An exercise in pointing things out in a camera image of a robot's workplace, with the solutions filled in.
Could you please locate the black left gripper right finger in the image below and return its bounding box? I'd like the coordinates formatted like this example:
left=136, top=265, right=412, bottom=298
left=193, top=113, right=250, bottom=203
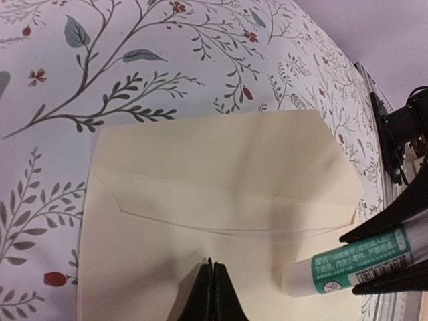
left=213, top=263, right=249, bottom=321

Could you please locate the front aluminium rail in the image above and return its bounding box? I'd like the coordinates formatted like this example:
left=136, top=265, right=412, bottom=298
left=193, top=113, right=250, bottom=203
left=355, top=63, right=427, bottom=320

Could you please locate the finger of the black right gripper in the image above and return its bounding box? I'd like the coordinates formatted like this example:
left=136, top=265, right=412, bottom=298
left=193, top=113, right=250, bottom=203
left=352, top=260, right=428, bottom=295
left=339, top=165, right=427, bottom=243

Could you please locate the green white glue stick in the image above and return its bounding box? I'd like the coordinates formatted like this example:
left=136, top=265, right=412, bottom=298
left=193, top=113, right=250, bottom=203
left=282, top=211, right=427, bottom=298

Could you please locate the cream envelope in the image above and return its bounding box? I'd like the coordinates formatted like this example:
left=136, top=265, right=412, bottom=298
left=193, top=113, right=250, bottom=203
left=78, top=110, right=364, bottom=320

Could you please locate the floral patterned table mat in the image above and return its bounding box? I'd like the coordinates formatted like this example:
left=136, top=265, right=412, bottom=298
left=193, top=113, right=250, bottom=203
left=1, top=1, right=384, bottom=320

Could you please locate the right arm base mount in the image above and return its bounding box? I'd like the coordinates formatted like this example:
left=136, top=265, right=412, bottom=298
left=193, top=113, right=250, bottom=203
left=370, top=86, right=427, bottom=185

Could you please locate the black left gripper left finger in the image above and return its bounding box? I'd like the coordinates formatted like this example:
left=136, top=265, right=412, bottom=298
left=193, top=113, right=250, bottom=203
left=178, top=258, right=213, bottom=321

